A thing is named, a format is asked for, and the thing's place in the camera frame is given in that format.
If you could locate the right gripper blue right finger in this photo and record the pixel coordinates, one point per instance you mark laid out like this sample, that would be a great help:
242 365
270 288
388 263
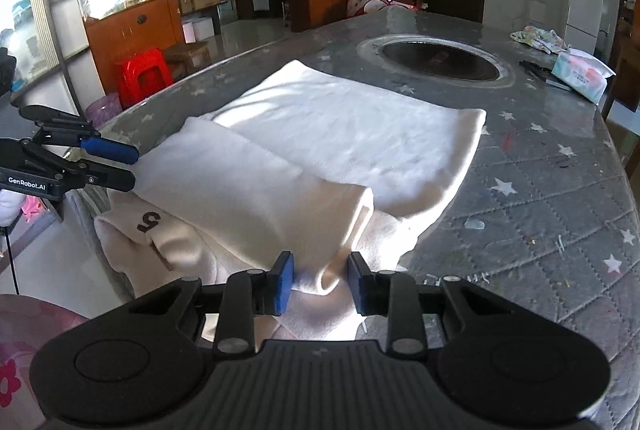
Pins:
389 294

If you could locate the white refrigerator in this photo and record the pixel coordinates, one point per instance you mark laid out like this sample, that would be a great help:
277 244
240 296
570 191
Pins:
582 24

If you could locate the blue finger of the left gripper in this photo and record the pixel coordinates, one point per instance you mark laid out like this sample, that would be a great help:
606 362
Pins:
64 129
82 172

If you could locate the glass display cabinet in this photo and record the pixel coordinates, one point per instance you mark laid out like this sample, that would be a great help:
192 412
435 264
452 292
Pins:
71 53

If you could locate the black remote on table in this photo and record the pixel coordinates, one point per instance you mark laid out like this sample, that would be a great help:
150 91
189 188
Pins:
543 74

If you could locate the tissue pack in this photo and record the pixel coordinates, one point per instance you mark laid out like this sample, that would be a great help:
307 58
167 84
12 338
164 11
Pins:
584 73

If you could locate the cardboard box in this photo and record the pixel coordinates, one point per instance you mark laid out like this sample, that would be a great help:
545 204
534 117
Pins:
189 6

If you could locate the white cream garment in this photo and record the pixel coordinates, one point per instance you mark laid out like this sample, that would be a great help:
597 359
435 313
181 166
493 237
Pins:
306 162

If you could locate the white storage bin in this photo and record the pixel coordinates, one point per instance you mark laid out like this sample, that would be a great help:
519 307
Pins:
198 29

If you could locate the grey star quilted table cover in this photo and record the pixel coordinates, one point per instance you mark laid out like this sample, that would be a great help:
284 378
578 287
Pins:
546 216

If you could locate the crumpled patterned cloth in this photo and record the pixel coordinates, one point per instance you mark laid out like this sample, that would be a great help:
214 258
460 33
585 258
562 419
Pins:
542 40

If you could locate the red plastic stool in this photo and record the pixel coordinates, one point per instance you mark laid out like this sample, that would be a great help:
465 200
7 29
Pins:
141 76

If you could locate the round black table hotplate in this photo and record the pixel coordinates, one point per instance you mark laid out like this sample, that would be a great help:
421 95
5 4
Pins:
448 61

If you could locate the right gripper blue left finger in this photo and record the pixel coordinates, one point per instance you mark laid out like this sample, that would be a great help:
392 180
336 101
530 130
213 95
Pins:
249 294

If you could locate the wooden sideboard cabinet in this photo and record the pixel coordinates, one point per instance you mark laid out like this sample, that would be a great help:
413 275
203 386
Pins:
624 85

